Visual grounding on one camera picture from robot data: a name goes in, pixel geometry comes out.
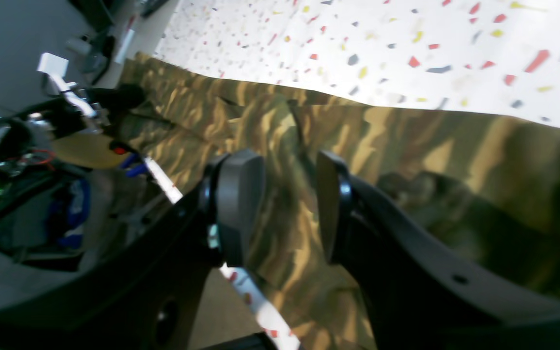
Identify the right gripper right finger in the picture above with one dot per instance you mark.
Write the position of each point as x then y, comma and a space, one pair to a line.
418, 293

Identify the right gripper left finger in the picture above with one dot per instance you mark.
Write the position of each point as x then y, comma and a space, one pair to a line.
146, 297

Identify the camouflage T-shirt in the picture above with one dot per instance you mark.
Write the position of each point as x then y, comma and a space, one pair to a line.
488, 186

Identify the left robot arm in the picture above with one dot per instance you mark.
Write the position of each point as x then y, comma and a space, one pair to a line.
59, 172

